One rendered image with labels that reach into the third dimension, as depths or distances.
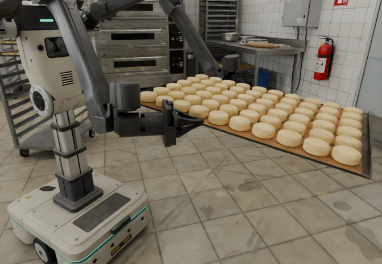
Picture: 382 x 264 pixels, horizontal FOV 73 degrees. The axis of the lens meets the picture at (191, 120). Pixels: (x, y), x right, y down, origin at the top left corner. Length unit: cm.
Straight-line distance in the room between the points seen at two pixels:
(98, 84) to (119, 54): 390
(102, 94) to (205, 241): 123
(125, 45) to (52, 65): 327
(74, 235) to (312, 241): 132
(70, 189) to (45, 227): 21
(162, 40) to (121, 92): 404
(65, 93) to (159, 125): 82
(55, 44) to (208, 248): 132
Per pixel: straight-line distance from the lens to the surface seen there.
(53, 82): 131
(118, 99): 59
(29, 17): 136
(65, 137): 144
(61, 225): 153
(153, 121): 59
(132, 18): 447
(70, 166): 150
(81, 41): 72
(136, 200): 158
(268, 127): 61
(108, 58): 450
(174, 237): 170
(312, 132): 64
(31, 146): 278
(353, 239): 195
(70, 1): 78
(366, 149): 69
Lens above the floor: 121
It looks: 21 degrees down
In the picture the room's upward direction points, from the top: straight up
